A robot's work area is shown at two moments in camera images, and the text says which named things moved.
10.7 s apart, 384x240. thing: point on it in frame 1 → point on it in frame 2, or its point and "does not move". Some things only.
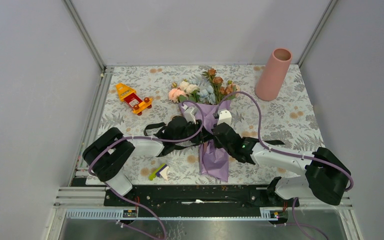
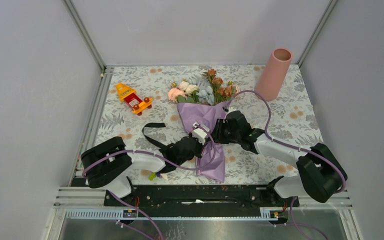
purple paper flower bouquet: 202,99 does not move
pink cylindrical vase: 273,74 does not move
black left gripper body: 191,129 → 196,151
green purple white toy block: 162,170 does not move
